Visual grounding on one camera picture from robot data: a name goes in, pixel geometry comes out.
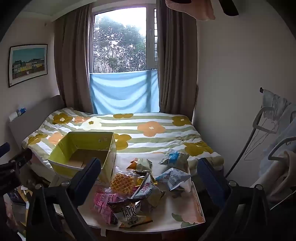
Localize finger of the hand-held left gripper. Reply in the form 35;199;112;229
8;148;33;169
0;142;11;158

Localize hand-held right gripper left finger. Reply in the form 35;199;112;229
26;158;102;241

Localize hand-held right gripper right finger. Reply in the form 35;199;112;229
196;158;271;241

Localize white and yellow cardboard box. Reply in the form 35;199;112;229
47;132;117;183

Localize waffle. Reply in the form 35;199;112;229
110;173;135;195

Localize blue white snack packet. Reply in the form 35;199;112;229
159;148;190;172
155;167;193;191

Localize small dark blue carton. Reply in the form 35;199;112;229
7;187;28;205

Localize white blue bottle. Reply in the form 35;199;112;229
9;108;26;122

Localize pink candy packet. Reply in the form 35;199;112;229
93;188;119;225

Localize grey headboard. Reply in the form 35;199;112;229
9;95;65;150

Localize brown white snack packet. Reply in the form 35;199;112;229
108;199;153;229

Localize grey green snack packet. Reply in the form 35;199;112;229
130;173;166;208

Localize floral striped blanket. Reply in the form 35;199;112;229
21;107;224;173

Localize beige garment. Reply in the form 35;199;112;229
249;150;296;205

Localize grey clothes hanger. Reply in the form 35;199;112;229
244;105;296;163

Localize light blue cloth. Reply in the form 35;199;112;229
89;70;160;115

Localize framed picture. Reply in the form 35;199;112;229
8;44;48;88

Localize light blue garment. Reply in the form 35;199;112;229
258;103;296;182

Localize grey blue hanging cloth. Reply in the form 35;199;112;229
259;87;292;121

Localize brown curtain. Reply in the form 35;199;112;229
54;5;95;114
156;0;200;121

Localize window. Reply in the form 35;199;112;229
89;6;159;75

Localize pink towel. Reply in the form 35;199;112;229
165;0;216;20

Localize black object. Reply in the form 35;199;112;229
218;0;239;17

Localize black cable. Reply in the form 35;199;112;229
225;127;258;178

